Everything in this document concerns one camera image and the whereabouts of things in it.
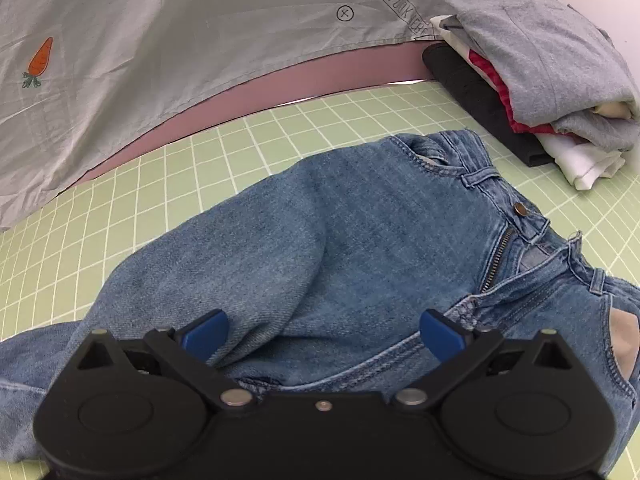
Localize grey carrot print sheet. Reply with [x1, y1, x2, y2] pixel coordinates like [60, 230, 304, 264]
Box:
[0, 0, 563, 233]

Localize pink board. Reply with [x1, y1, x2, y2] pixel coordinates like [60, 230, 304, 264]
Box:
[82, 40, 441, 183]

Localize red folded garment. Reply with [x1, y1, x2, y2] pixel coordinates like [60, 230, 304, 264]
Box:
[467, 50, 560, 136]

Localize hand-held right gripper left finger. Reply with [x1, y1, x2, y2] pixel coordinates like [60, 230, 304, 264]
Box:
[74, 309, 261, 413]

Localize white folded garment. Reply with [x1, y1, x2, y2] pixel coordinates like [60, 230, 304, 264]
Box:
[541, 132, 629, 192]

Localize blue denim jeans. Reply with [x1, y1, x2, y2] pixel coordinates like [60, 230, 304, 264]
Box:
[0, 129, 640, 467]

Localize white foam board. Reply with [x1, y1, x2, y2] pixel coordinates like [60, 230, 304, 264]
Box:
[556, 0, 640, 68]

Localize pile of folded clothes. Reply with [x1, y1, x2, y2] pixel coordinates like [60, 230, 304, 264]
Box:
[431, 0, 640, 153]

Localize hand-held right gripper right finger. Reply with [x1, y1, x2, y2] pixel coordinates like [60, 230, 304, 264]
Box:
[390, 309, 576, 411]

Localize black folded garment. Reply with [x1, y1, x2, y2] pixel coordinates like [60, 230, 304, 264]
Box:
[422, 42, 557, 168]

